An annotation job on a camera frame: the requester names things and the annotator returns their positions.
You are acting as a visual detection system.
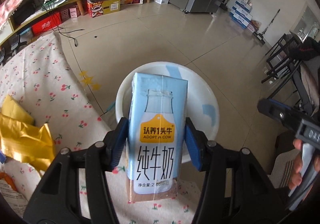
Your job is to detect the yellow foil snack bag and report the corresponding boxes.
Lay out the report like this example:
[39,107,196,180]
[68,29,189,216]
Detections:
[1,95,56,171]

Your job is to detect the cherry print tablecloth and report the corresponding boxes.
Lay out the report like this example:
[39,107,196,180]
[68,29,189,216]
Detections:
[1,33,200,223]

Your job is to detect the black power cable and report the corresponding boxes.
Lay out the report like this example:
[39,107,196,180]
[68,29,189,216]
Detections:
[26,0,86,48]

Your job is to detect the black chair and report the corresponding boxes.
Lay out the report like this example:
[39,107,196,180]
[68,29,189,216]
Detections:
[261,32,302,99]

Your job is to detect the stacked blue white cartons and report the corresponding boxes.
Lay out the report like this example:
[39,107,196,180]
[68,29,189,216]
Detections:
[230,0,252,29]

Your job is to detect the yellow red cardboard box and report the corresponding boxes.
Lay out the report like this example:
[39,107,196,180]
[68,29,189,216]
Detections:
[86,0,120,18]

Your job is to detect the light blue milk carton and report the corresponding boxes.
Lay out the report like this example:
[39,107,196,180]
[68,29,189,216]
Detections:
[126,73,188,202]

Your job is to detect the person right hand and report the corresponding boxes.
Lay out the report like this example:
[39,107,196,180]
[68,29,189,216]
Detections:
[288,138,320,191]

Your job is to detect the white patterned trash bin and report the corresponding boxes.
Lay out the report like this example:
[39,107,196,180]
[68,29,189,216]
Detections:
[115,61,220,164]

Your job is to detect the red gift box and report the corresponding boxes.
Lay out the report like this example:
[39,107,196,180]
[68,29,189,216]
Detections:
[31,12,62,35]

